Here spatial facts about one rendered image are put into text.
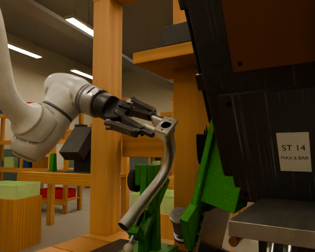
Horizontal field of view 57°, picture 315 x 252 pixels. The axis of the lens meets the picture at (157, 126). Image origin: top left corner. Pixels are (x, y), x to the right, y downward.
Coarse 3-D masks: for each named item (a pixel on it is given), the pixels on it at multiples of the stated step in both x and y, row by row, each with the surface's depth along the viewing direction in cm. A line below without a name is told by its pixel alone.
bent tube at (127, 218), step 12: (168, 120) 74; (168, 132) 71; (168, 144) 76; (168, 156) 78; (168, 168) 78; (156, 180) 77; (144, 192) 74; (156, 192) 75; (144, 204) 72; (132, 216) 69
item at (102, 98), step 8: (104, 96) 81; (112, 96) 82; (96, 104) 80; (104, 104) 80; (112, 104) 82; (96, 112) 81; (104, 112) 80; (112, 112) 80; (128, 112) 81; (112, 120) 80; (120, 120) 80
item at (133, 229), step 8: (160, 192) 92; (160, 200) 91; (152, 208) 87; (152, 216) 86; (136, 224) 83; (144, 224) 85; (128, 232) 82; (136, 232) 81; (144, 232) 83; (136, 240) 84; (144, 240) 82
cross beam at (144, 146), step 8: (128, 136) 122; (144, 136) 118; (128, 144) 122; (136, 144) 120; (144, 144) 118; (152, 144) 116; (160, 144) 114; (128, 152) 121; (136, 152) 119; (144, 152) 117; (152, 152) 115; (160, 152) 114
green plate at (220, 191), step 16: (208, 128) 55; (208, 144) 55; (208, 160) 56; (208, 176) 56; (224, 176) 54; (208, 192) 56; (224, 192) 54; (208, 208) 62; (224, 208) 54; (240, 208) 56
